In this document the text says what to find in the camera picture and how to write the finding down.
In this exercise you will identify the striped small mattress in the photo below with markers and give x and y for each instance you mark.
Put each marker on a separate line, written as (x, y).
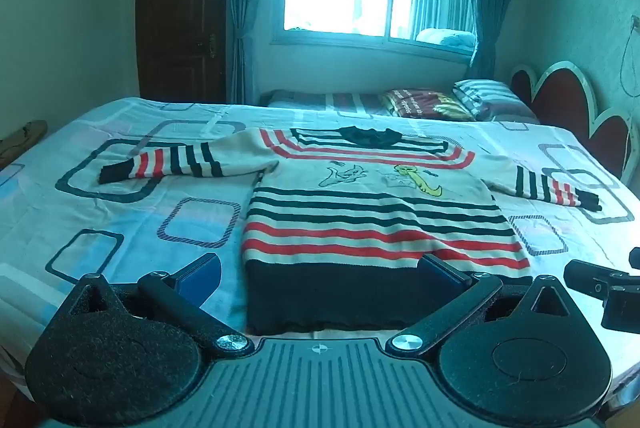
(310, 100)

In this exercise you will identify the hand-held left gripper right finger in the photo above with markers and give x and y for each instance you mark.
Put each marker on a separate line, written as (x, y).
(442, 278)

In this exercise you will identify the folded maroon printed blanket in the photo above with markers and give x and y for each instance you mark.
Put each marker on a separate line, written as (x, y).
(425, 105)

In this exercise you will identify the wooden television stand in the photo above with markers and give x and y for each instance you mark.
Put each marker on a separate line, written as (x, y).
(20, 143)

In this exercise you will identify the dark wooden door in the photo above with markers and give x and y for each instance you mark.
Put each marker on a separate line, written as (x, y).
(180, 8)

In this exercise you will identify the light blue folded blanket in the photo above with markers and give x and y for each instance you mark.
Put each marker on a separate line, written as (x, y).
(445, 38)

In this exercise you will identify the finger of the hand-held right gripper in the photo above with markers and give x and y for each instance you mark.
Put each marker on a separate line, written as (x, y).
(587, 277)
(635, 258)

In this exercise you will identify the patterned bed sheet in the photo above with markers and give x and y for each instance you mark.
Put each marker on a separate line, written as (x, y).
(210, 188)

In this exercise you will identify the striped pillow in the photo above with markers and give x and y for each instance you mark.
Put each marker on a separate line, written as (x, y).
(492, 100)

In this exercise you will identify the red scalloped headboard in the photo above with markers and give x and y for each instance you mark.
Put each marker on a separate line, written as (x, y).
(565, 103)

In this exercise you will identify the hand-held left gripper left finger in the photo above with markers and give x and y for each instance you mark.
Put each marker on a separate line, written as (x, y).
(200, 280)

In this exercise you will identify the striped knit sweater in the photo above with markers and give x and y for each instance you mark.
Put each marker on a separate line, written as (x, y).
(350, 208)

